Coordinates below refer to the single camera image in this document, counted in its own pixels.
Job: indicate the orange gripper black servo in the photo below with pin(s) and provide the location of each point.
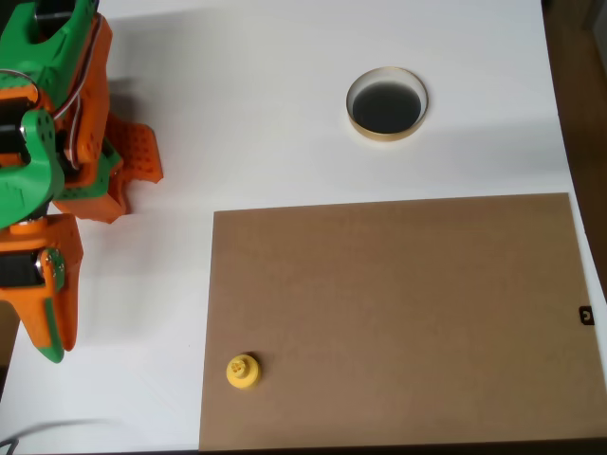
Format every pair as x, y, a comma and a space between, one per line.
42, 303

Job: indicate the small yellow plastic piece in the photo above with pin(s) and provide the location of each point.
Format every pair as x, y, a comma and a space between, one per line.
243, 372

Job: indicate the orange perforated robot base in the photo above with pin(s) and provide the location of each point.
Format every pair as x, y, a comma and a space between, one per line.
142, 151

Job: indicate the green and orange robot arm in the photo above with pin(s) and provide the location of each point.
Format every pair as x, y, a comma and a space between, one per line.
61, 47

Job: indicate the round dish gold rim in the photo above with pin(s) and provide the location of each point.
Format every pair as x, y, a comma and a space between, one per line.
386, 106

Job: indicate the brown rectangular board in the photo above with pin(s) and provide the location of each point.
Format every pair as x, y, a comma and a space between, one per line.
393, 327

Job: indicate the small black tag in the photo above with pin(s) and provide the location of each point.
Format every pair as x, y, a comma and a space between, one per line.
586, 316

